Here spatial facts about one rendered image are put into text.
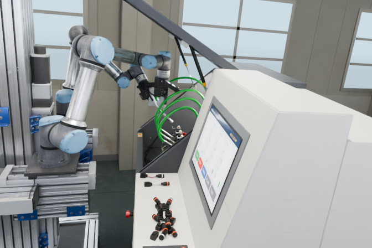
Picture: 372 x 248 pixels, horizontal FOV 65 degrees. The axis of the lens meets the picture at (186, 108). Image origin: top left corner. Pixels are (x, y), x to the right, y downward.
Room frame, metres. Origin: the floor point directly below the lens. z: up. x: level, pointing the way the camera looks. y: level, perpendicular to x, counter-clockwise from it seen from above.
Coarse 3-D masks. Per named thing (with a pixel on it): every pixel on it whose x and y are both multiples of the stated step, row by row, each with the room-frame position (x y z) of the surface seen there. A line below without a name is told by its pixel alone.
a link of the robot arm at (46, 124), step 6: (42, 120) 1.25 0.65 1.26; (48, 120) 1.25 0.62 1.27; (54, 120) 1.25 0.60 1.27; (42, 126) 1.24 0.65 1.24; (48, 126) 1.24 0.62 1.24; (54, 126) 1.23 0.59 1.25; (42, 132) 1.24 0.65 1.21; (48, 132) 1.22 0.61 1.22; (42, 138) 1.25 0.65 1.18; (48, 138) 1.21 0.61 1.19; (42, 144) 1.25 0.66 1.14; (48, 144) 1.24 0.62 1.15
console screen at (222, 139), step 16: (208, 112) 1.25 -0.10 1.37; (224, 112) 1.07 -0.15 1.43; (208, 128) 1.17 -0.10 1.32; (224, 128) 1.01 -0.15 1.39; (240, 128) 0.89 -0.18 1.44; (208, 144) 1.10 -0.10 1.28; (224, 144) 0.96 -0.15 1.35; (240, 144) 0.84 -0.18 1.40; (192, 160) 1.22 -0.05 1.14; (208, 160) 1.04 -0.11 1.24; (224, 160) 0.91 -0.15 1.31; (208, 176) 0.98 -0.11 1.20; (224, 176) 0.86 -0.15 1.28; (208, 192) 0.93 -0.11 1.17; (224, 192) 0.82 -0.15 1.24; (208, 208) 0.88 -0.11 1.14
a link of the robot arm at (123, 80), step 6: (72, 30) 1.78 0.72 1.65; (78, 30) 1.78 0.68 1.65; (84, 30) 1.81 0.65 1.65; (72, 36) 1.77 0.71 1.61; (72, 42) 1.79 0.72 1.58; (108, 66) 1.80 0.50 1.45; (114, 66) 1.82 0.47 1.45; (108, 72) 1.80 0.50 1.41; (114, 72) 1.80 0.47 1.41; (120, 72) 1.83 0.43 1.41; (114, 78) 1.81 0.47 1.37; (120, 78) 1.80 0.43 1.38; (126, 78) 1.81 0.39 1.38; (120, 84) 1.79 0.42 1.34; (126, 84) 1.80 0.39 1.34
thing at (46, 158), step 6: (42, 150) 1.25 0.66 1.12; (48, 150) 1.24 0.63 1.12; (54, 150) 1.25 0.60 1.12; (60, 150) 1.27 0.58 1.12; (42, 156) 1.25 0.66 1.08; (48, 156) 1.23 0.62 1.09; (54, 156) 1.24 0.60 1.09; (60, 156) 1.26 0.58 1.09; (66, 156) 1.28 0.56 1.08; (42, 162) 1.23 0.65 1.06; (48, 162) 1.22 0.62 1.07; (54, 162) 1.23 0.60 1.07; (60, 162) 1.25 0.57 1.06; (66, 162) 1.27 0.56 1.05
